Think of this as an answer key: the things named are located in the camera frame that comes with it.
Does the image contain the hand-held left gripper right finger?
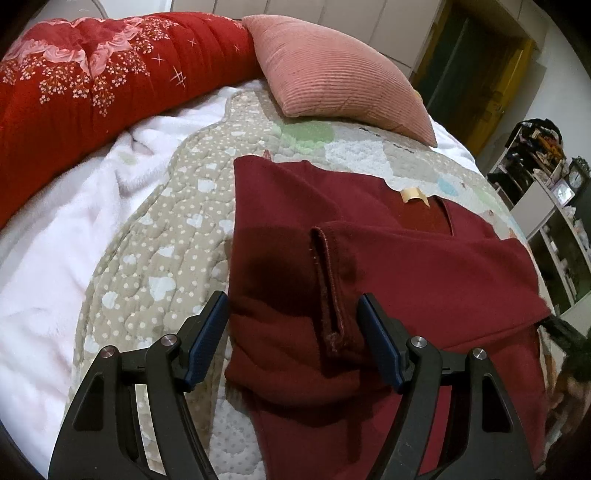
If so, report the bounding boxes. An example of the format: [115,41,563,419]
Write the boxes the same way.
[356,293,539,480]

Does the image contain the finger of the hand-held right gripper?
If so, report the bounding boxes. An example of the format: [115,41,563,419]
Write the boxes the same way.
[538,316,587,363]

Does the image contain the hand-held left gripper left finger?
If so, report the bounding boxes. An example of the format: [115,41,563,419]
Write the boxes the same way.
[47,291,230,480]

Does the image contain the maroon sweater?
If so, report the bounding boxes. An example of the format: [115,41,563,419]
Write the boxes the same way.
[224,155,552,480]

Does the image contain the white shelf unit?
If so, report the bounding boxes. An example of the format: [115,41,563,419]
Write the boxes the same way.
[487,119,591,317]

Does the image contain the quilted heart-pattern bedspread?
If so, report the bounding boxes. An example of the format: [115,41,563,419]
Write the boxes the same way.
[74,85,532,480]

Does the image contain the dark ornate table clock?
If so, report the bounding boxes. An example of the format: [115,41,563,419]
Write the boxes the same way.
[567,157,591,195]

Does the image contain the white fleece blanket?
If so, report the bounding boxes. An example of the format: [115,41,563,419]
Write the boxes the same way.
[0,78,476,464]

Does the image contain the red floral comforter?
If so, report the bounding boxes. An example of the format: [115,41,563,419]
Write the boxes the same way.
[0,11,259,229]

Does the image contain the beige padded headboard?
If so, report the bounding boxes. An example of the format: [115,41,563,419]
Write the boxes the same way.
[170,0,445,77]

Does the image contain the small picture frame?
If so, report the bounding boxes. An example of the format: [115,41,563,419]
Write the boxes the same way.
[552,180,575,206]

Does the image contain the pink corduroy pillow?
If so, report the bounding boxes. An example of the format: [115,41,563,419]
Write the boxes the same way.
[241,15,438,148]

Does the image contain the green door with yellow frame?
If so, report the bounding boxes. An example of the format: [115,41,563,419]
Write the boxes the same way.
[413,0,537,158]

